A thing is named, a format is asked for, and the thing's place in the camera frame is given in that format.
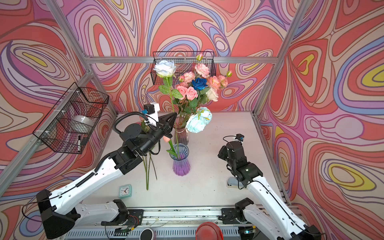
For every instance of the light pink rose stem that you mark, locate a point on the light pink rose stem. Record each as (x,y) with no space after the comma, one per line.
(191,93)

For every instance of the pile of artificial flowers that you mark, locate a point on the pile of artificial flowers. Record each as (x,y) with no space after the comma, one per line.
(147,160)

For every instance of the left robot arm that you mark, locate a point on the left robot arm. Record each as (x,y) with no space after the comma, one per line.
(61,210)

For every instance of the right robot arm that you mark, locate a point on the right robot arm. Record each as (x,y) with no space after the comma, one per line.
(279,222)

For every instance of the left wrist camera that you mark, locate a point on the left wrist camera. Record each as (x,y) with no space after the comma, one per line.
(152,111)

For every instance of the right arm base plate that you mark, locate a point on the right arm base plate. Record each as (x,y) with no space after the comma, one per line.
(232,216)

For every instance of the blue purple glass vase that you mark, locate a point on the blue purple glass vase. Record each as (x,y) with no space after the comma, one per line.
(180,154)

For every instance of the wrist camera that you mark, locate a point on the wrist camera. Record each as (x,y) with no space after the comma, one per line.
(152,111)
(239,137)

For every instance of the pink glass vase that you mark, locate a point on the pink glass vase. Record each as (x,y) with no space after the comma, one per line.
(181,134)

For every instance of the small teal alarm clock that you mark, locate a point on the small teal alarm clock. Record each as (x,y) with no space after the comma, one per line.
(125,191)

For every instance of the black wire basket left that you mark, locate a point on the black wire basket left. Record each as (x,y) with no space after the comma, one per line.
(76,113)

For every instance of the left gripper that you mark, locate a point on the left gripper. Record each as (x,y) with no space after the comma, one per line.
(164,128)

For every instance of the red emergency stop button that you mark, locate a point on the red emergency stop button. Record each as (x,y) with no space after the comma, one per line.
(209,231)

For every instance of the pink tulip stem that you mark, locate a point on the pink tulip stem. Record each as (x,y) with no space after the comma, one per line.
(171,145)

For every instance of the white blue rose stem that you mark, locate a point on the white blue rose stem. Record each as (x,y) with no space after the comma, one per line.
(166,81)

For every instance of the black wire basket back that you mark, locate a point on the black wire basket back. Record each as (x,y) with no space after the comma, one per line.
(176,63)

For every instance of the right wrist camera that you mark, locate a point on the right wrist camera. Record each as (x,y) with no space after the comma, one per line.
(239,137)

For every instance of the black marker pen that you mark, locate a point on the black marker pen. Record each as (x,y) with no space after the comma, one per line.
(79,145)

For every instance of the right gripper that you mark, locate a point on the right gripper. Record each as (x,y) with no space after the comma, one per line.
(224,150)

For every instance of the black wire basket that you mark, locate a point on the black wire basket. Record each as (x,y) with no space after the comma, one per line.
(176,63)
(76,113)

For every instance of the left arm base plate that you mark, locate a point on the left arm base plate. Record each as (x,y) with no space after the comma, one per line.
(130,218)

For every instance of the black round cup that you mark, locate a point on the black round cup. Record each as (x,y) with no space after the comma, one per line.
(147,234)

